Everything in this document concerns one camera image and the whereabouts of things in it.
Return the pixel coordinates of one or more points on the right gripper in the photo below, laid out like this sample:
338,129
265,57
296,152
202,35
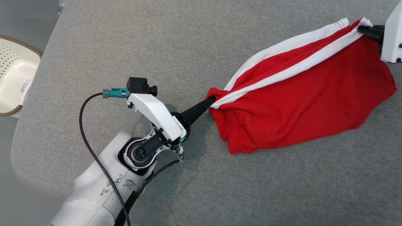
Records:
394,37

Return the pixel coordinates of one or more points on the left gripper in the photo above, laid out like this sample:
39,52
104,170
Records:
154,110

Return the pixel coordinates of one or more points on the red white-striped basketball shorts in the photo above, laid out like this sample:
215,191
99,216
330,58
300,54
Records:
298,100

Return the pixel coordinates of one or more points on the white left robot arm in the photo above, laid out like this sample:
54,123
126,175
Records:
91,194

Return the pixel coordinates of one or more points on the cream perforated laundry basket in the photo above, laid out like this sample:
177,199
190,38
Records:
15,75

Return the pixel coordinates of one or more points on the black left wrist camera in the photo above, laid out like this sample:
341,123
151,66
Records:
136,85

